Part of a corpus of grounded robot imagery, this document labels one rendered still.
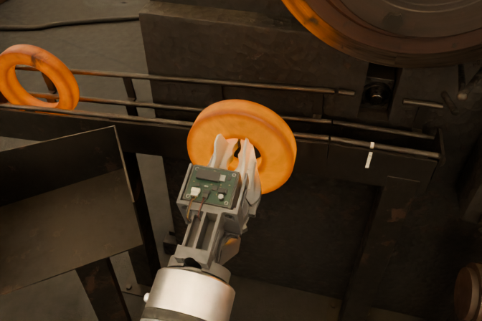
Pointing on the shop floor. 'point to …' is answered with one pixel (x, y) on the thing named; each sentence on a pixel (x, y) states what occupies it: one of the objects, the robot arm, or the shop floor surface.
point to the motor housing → (468, 294)
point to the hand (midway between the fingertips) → (240, 140)
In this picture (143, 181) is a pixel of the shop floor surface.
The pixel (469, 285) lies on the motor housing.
